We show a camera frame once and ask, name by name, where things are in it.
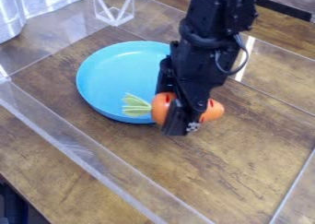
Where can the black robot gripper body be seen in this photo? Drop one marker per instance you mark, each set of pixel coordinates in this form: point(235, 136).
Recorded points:
point(200, 70)

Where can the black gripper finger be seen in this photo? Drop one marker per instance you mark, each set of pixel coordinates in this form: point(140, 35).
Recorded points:
point(181, 120)
point(164, 84)

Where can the orange toy carrot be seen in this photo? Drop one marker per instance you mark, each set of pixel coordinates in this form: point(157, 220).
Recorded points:
point(136, 107)

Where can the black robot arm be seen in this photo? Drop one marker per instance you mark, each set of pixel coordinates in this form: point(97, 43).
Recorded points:
point(216, 21)

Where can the blue round tray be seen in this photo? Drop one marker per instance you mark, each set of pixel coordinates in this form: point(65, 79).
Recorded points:
point(120, 69)

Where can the white patterned curtain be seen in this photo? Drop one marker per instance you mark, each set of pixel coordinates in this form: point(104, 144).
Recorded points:
point(16, 11)

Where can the clear acrylic enclosure wall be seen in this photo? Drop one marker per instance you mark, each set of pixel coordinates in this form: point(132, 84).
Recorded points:
point(88, 170)

